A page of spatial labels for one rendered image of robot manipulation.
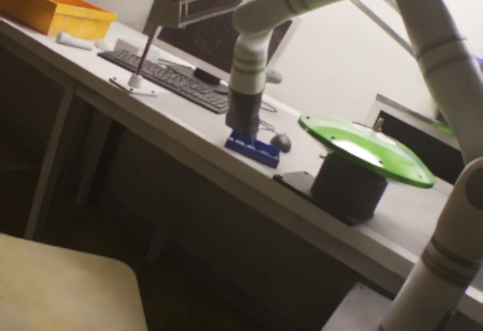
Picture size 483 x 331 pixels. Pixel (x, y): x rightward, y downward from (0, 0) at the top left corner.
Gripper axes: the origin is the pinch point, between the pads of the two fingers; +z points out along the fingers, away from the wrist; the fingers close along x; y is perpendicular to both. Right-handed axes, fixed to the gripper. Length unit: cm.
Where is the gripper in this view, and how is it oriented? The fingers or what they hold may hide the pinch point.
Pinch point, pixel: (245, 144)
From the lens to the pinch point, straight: 125.1
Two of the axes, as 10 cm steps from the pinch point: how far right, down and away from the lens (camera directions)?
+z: -0.9, 7.7, 6.4
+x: 7.6, 4.6, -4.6
